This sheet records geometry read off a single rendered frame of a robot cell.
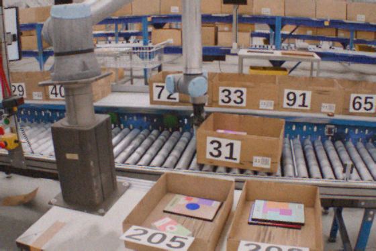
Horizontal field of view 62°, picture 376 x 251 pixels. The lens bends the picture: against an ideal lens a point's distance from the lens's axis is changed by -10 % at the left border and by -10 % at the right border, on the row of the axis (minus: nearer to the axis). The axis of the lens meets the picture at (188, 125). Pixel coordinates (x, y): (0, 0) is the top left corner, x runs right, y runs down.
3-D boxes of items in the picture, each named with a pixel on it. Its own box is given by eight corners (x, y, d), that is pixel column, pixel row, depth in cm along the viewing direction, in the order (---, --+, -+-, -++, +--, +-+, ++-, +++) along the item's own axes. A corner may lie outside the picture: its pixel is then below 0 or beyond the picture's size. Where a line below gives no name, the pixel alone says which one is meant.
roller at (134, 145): (111, 172, 171) (109, 162, 169) (144, 135, 219) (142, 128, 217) (119, 172, 169) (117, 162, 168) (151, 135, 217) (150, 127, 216)
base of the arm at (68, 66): (88, 79, 112) (86, 49, 109) (41, 82, 115) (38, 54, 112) (109, 71, 130) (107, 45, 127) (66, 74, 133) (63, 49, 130)
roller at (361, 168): (364, 190, 146) (366, 180, 144) (343, 147, 194) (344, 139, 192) (374, 190, 145) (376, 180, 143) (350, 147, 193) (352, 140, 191)
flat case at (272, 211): (304, 226, 112) (305, 223, 112) (250, 221, 117) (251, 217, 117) (303, 206, 125) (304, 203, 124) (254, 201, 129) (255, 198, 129)
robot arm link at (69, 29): (58, 52, 110) (54, 1, 105) (49, 52, 124) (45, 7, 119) (99, 47, 117) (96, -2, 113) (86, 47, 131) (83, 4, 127)
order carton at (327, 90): (276, 112, 201) (278, 84, 195) (275, 99, 228) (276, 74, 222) (340, 116, 193) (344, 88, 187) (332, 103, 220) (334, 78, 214)
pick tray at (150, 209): (123, 247, 107) (120, 223, 103) (166, 192, 141) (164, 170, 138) (209, 266, 98) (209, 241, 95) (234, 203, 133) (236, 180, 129)
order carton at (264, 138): (195, 162, 168) (195, 129, 162) (212, 141, 194) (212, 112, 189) (277, 173, 155) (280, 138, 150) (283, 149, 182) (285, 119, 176)
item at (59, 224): (17, 247, 108) (14, 240, 107) (94, 176, 160) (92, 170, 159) (320, 310, 82) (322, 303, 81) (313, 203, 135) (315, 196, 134)
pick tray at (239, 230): (223, 264, 99) (225, 239, 96) (244, 201, 134) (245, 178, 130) (317, 276, 91) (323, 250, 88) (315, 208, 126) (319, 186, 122)
